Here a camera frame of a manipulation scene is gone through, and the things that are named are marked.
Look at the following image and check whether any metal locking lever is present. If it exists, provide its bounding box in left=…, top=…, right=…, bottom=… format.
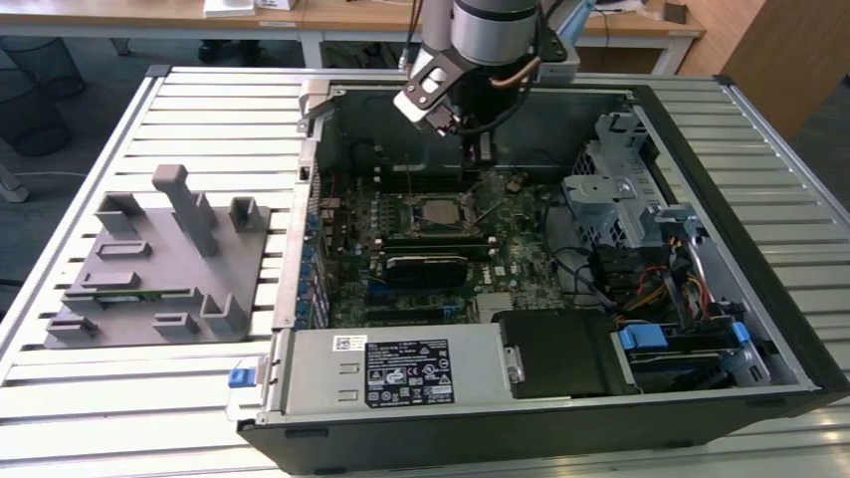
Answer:
left=476, top=172, right=532, bottom=223

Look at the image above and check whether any metal socket cover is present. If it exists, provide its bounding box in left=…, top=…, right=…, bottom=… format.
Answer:
left=462, top=171, right=486, bottom=225

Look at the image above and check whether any silver CPU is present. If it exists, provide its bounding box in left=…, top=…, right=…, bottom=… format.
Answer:
left=422, top=198, right=468, bottom=226

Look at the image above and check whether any CPU socket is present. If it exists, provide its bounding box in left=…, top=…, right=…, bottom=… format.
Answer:
left=410, top=193, right=481, bottom=238

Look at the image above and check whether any black RAM slot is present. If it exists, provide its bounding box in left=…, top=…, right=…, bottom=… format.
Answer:
left=373, top=174, right=482, bottom=194
left=373, top=163, right=481, bottom=178

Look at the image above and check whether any silver metal drive cage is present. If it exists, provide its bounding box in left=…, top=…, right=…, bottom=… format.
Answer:
left=560, top=110, right=674, bottom=251

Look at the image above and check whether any green motherboard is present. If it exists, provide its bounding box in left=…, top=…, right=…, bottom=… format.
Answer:
left=310, top=168, right=566, bottom=331

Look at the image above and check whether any black installed RAM stick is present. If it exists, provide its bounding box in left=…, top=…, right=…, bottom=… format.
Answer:
left=384, top=246, right=498, bottom=261

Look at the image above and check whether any black graphics card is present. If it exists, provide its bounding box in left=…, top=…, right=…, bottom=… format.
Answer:
left=382, top=253, right=470, bottom=291

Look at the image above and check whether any silver heat sink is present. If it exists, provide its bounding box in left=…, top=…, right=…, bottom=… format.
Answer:
left=474, top=292, right=518, bottom=321

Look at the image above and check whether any wooden cabinet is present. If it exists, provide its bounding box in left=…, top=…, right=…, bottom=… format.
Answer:
left=720, top=0, right=850, bottom=143

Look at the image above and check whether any black plastic shroud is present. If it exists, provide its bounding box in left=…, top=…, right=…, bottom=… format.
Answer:
left=497, top=308, right=641, bottom=400

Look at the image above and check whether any blue disk carrier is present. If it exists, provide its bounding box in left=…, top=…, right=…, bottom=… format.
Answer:
left=614, top=321, right=670, bottom=356

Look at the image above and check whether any grey parts rack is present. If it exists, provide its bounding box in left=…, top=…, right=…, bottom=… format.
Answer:
left=43, top=163, right=275, bottom=351

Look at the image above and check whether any silver power supply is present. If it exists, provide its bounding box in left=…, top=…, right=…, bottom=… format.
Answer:
left=262, top=323, right=518, bottom=417

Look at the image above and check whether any black disk drive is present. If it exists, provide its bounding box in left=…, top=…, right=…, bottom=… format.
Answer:
left=628, top=351, right=737, bottom=393

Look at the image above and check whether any green RAM stick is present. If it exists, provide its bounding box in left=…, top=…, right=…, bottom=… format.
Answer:
left=98, top=290, right=195, bottom=304

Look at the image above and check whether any black PC case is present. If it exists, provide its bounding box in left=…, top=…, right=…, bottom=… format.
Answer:
left=235, top=77, right=850, bottom=477

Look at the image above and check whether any white stand foot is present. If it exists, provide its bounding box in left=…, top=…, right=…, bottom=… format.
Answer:
left=0, top=163, right=33, bottom=204

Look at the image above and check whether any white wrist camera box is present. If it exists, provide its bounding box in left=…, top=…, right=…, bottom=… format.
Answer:
left=392, top=45, right=468, bottom=136

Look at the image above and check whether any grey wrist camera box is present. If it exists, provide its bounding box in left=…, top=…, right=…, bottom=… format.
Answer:
left=536, top=29, right=582, bottom=85

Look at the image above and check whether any orange yellow wire bundle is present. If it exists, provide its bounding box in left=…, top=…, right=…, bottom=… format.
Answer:
left=684, top=276, right=708, bottom=313

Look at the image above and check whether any black wire waste bin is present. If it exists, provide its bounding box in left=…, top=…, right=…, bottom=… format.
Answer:
left=0, top=92, right=74, bottom=158
left=0, top=35, right=89, bottom=101

